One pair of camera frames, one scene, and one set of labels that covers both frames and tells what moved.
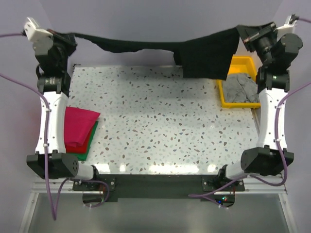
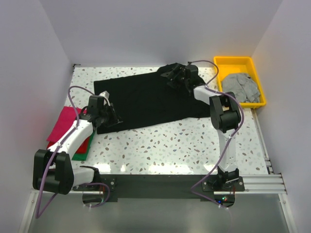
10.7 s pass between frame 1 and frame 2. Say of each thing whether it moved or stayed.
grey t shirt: stayed
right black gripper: moved
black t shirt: moved
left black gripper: moved
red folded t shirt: stayed
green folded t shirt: stayed
